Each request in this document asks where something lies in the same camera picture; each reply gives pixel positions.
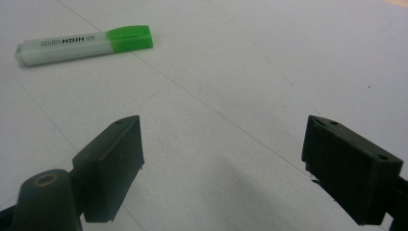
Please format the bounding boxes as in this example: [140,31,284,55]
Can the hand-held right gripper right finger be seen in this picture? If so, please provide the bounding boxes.
[301,115,404,226]

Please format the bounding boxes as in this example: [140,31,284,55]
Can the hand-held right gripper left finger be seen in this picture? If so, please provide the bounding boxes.
[71,115,145,223]

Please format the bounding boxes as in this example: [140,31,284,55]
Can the green highlighter pen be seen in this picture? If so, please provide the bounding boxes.
[14,24,154,67]

